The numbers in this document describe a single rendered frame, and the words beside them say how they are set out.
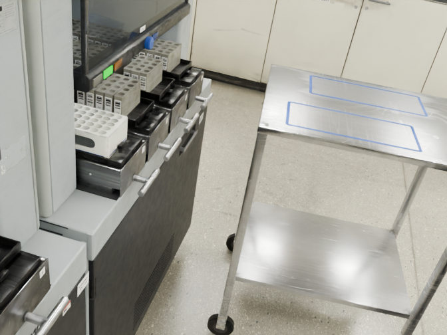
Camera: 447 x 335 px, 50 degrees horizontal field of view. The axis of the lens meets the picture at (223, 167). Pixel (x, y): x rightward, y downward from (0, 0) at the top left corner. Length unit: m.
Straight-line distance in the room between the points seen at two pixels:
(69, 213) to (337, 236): 1.07
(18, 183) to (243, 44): 2.62
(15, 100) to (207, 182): 1.70
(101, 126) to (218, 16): 2.36
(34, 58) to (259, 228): 1.12
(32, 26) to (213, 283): 1.32
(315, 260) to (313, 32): 1.87
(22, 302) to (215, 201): 1.59
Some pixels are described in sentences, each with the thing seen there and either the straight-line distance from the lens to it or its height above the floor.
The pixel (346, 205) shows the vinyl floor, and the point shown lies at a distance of 2.48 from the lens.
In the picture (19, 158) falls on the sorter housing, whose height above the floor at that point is 0.92.
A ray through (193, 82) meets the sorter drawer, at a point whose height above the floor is 0.80.
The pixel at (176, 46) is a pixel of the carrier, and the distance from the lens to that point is 1.45.
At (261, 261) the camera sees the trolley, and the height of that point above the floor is 0.28.
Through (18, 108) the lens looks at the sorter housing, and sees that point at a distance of 0.80.
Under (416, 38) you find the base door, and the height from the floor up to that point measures 0.59.
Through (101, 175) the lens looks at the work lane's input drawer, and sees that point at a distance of 1.02.
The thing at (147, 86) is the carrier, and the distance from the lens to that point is 1.26.
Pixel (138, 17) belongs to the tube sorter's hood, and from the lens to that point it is 1.12.
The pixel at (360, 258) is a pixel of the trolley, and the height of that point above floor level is 0.28.
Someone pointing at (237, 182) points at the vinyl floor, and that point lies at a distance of 2.43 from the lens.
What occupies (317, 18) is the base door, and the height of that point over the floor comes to 0.59.
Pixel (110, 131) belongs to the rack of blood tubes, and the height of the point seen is 0.86.
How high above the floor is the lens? 1.37
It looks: 33 degrees down
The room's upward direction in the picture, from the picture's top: 10 degrees clockwise
